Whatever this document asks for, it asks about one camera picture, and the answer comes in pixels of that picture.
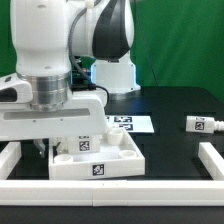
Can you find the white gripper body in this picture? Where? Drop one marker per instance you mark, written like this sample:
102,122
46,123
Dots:
82,114

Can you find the white square tabletop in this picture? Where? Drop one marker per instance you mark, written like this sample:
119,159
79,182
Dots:
118,157

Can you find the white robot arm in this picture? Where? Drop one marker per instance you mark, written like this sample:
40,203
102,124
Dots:
36,102

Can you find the white sheet with tags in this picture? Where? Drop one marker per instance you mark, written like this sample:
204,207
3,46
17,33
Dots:
135,124

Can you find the white U-shaped fence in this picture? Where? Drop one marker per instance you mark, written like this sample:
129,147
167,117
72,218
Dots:
102,193

